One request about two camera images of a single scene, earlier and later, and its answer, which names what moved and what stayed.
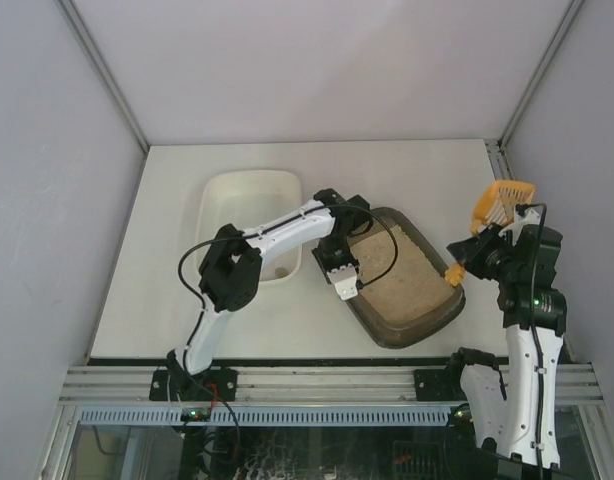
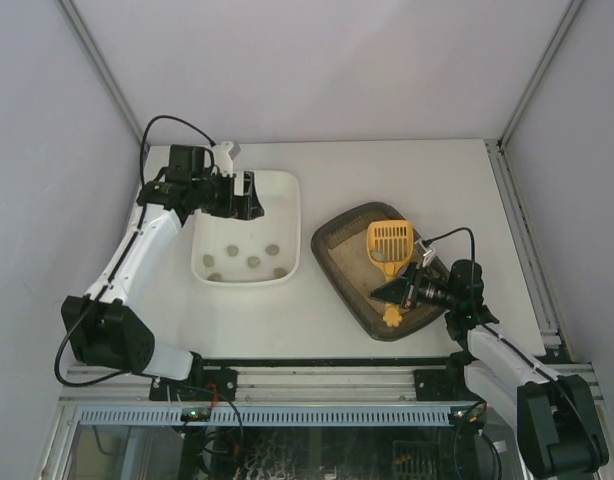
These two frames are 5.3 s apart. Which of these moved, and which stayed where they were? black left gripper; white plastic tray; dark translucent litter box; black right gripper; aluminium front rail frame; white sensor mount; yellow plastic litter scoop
Moved: yellow plastic litter scoop; black right gripper; dark translucent litter box; white sensor mount; black left gripper
Stayed: white plastic tray; aluminium front rail frame
